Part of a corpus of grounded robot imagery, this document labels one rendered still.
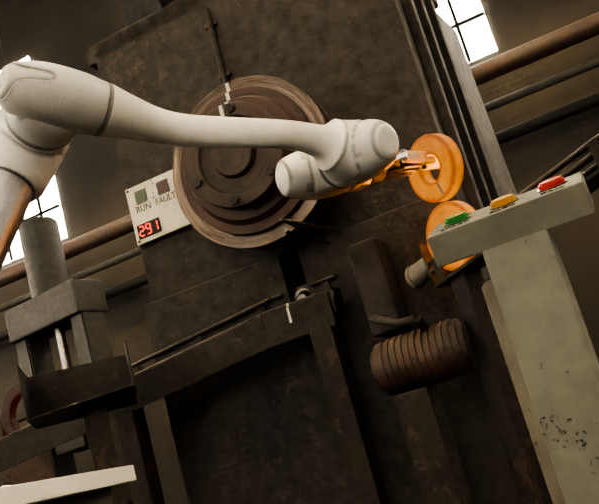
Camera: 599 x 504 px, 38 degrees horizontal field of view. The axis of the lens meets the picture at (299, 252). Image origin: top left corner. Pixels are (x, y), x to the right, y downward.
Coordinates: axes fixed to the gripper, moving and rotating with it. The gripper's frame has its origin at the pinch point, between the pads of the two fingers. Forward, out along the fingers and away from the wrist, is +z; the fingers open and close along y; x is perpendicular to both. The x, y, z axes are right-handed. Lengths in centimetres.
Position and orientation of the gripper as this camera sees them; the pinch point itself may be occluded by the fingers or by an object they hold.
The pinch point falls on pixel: (431, 161)
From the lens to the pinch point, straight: 202.3
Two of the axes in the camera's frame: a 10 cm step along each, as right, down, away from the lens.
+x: -3.0, -9.3, 2.1
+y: 4.9, -3.4, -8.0
